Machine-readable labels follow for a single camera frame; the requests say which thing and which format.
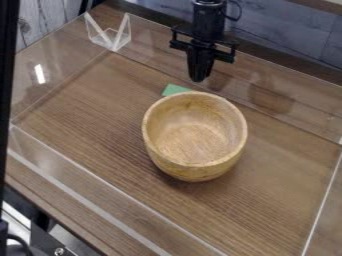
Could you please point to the clear acrylic corner bracket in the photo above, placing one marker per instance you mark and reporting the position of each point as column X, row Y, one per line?
column 108, row 38

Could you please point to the clear acrylic tray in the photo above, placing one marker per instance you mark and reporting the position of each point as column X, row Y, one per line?
column 79, row 163

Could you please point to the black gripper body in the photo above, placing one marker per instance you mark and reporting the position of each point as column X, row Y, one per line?
column 200, row 50

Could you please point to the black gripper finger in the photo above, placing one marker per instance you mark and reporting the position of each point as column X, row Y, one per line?
column 207, row 58
column 192, row 62

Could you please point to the black metal mount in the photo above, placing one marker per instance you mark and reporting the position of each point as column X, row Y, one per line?
column 44, row 244

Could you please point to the wooden bowl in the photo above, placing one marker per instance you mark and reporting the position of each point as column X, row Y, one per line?
column 195, row 135

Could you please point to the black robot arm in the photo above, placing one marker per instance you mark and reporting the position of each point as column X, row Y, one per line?
column 208, row 20

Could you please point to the green flat object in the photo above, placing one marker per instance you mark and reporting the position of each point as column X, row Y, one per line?
column 172, row 89

